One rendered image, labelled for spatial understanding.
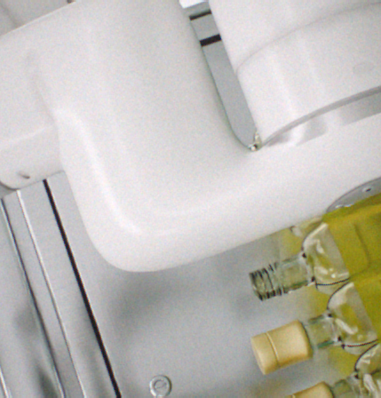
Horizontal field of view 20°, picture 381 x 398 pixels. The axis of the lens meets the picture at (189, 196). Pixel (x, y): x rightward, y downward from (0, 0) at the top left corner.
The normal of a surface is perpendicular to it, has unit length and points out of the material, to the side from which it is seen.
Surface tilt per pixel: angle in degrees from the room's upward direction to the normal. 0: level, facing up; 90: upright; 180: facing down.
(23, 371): 90
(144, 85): 95
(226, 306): 90
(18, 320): 90
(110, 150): 62
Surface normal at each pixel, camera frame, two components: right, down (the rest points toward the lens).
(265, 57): -0.68, 0.14
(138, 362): -0.05, -0.39
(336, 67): -0.15, -0.09
